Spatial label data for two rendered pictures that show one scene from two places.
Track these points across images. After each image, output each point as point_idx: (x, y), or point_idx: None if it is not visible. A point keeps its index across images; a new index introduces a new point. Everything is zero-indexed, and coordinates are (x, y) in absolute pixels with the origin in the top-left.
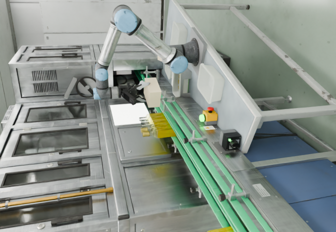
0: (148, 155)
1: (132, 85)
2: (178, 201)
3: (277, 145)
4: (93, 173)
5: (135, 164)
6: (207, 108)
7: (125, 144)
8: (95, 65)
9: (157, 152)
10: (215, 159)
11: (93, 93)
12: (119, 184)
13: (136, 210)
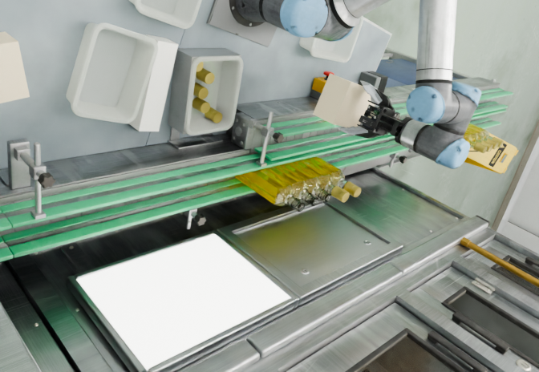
0: (356, 217)
1: (374, 107)
2: (401, 191)
3: None
4: (455, 285)
5: None
6: (291, 89)
7: (352, 255)
8: (439, 102)
9: (334, 211)
10: (400, 105)
11: (468, 151)
12: (449, 234)
13: (455, 219)
